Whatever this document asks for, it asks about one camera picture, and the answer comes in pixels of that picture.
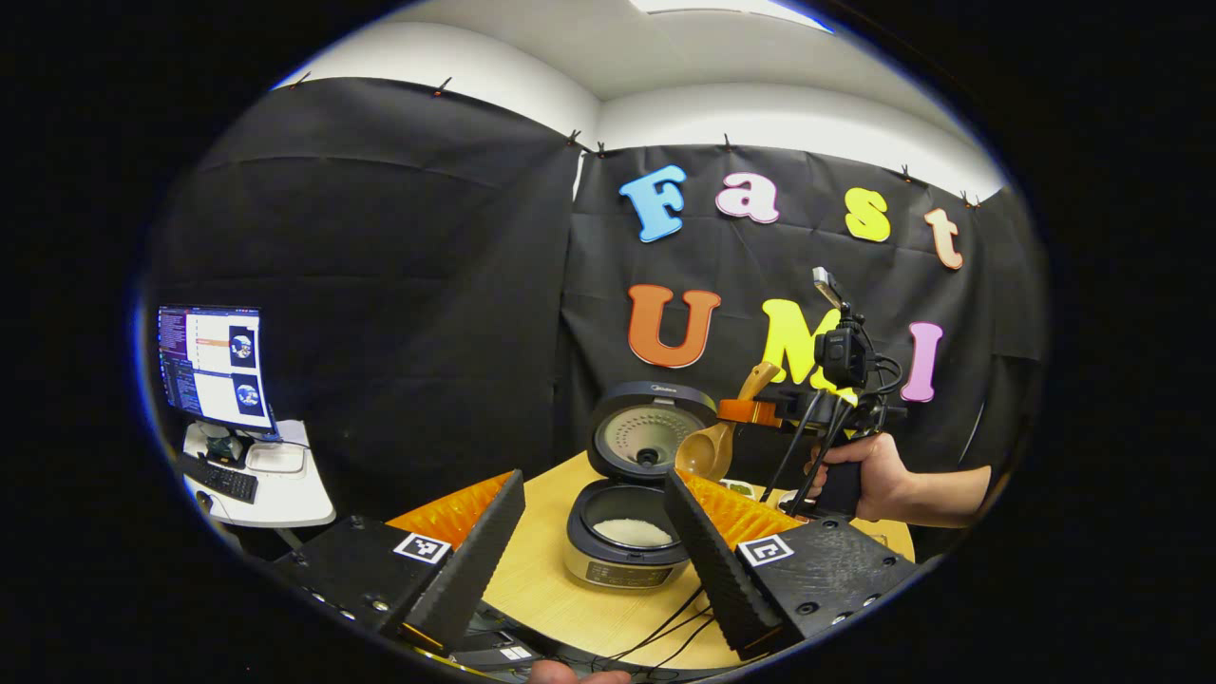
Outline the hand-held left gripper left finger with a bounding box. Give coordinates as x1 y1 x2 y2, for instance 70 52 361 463
271 468 526 656

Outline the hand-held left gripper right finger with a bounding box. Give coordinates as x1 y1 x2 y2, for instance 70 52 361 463
663 467 921 661

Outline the wooden spoon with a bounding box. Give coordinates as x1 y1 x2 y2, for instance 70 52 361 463
674 361 782 483

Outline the white rice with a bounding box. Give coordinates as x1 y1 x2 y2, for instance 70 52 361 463
591 518 675 550

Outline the dark grey rice cooker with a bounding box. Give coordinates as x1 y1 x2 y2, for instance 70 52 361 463
563 381 720 590

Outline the white side table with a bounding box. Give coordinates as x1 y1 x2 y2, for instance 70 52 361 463
180 418 336 530

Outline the white tray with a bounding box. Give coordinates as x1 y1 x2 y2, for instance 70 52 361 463
244 442 309 477

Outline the row of black cloth clips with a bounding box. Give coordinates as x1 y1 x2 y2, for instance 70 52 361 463
294 74 981 210

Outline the black keyboard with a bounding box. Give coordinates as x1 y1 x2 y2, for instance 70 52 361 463
178 451 260 505

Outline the black backdrop cloth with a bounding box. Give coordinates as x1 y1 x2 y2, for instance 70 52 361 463
142 78 1046 535

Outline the computer monitor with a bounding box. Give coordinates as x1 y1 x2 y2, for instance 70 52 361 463
157 304 276 435

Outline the ceiling light panel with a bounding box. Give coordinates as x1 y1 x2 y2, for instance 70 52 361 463
632 0 835 35

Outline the black cable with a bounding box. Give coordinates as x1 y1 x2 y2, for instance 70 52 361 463
606 584 709 664
651 616 718 670

